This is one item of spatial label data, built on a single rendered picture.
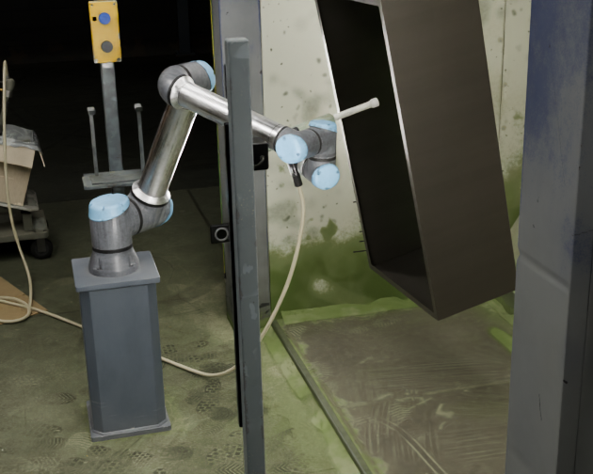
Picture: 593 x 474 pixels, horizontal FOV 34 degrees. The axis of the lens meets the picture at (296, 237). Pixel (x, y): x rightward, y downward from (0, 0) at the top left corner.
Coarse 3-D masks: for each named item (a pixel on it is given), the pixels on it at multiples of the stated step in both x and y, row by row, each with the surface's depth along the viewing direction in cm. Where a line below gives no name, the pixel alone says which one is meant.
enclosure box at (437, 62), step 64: (320, 0) 367; (384, 0) 311; (448, 0) 319; (384, 64) 384; (448, 64) 327; (384, 128) 393; (448, 128) 334; (384, 192) 402; (448, 192) 342; (384, 256) 411; (448, 256) 350; (512, 256) 361
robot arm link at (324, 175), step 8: (304, 168) 319; (312, 168) 313; (320, 168) 310; (328, 168) 310; (336, 168) 312; (304, 176) 321; (312, 176) 312; (320, 176) 311; (328, 176) 312; (336, 176) 313; (320, 184) 312; (328, 184) 313
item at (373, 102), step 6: (372, 102) 346; (354, 108) 345; (360, 108) 345; (366, 108) 346; (330, 114) 343; (336, 114) 344; (342, 114) 344; (348, 114) 345; (330, 120) 342; (294, 126) 342; (300, 126) 340; (306, 126) 340; (270, 150) 339; (294, 174) 345; (294, 180) 347; (300, 180) 347
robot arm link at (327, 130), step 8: (312, 120) 311; (320, 120) 312; (328, 120) 313; (312, 128) 306; (320, 128) 307; (328, 128) 307; (336, 128) 310; (320, 136) 304; (328, 136) 307; (336, 136) 311; (328, 144) 308; (320, 152) 307; (328, 152) 310; (312, 160) 312; (320, 160) 310; (328, 160) 311
